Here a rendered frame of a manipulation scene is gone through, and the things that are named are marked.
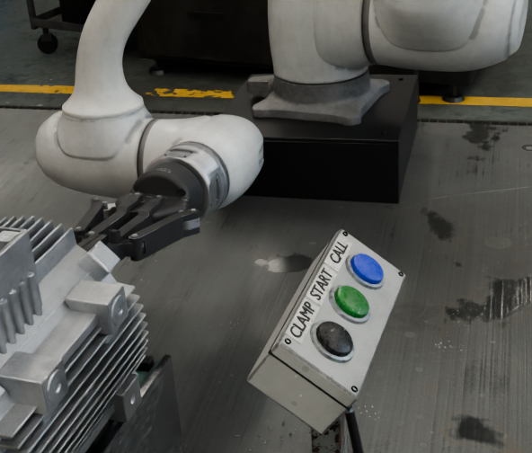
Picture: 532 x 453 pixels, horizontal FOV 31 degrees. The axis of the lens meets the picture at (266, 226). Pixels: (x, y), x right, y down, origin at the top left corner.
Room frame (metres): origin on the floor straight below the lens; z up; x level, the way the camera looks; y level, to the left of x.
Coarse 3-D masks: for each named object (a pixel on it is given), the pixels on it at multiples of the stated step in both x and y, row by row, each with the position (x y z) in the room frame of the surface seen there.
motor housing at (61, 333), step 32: (0, 224) 0.71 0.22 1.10; (32, 224) 0.71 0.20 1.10; (64, 256) 0.68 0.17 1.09; (64, 288) 0.65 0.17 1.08; (128, 288) 0.68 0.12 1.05; (64, 320) 0.62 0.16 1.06; (96, 320) 0.62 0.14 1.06; (128, 320) 0.66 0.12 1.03; (32, 352) 0.58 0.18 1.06; (64, 352) 0.57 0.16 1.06; (96, 352) 0.61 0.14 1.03; (128, 352) 0.65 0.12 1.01; (96, 384) 0.60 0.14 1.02; (0, 416) 0.52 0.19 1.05; (32, 416) 0.53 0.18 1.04; (64, 416) 0.55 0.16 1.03; (96, 416) 0.59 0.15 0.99; (0, 448) 0.50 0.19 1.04; (32, 448) 0.51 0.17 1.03; (64, 448) 0.55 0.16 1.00
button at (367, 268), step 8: (360, 256) 0.66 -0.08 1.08; (368, 256) 0.67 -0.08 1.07; (352, 264) 0.65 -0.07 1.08; (360, 264) 0.65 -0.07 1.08; (368, 264) 0.66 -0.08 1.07; (376, 264) 0.66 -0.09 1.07; (360, 272) 0.64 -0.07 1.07; (368, 272) 0.65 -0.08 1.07; (376, 272) 0.65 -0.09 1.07; (368, 280) 0.64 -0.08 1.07; (376, 280) 0.64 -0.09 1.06
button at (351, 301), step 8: (344, 288) 0.62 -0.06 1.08; (352, 288) 0.62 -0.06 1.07; (336, 296) 0.61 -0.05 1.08; (344, 296) 0.61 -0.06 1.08; (352, 296) 0.61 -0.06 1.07; (360, 296) 0.62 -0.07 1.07; (344, 304) 0.60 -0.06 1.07; (352, 304) 0.60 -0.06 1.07; (360, 304) 0.61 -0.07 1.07; (352, 312) 0.60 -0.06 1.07; (360, 312) 0.60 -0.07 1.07
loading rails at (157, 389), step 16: (144, 368) 0.74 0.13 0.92; (160, 368) 0.72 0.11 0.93; (144, 384) 0.70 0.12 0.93; (160, 384) 0.71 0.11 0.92; (144, 400) 0.68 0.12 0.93; (160, 400) 0.71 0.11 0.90; (176, 400) 0.74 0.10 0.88; (144, 416) 0.68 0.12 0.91; (160, 416) 0.71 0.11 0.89; (176, 416) 0.74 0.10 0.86; (112, 432) 0.63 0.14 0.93; (128, 432) 0.65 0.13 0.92; (144, 432) 0.67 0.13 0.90; (160, 432) 0.70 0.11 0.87; (176, 432) 0.73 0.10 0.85; (96, 448) 0.62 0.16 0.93; (112, 448) 0.62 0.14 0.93; (128, 448) 0.65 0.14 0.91; (144, 448) 0.67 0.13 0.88; (160, 448) 0.70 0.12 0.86; (176, 448) 0.73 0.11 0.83
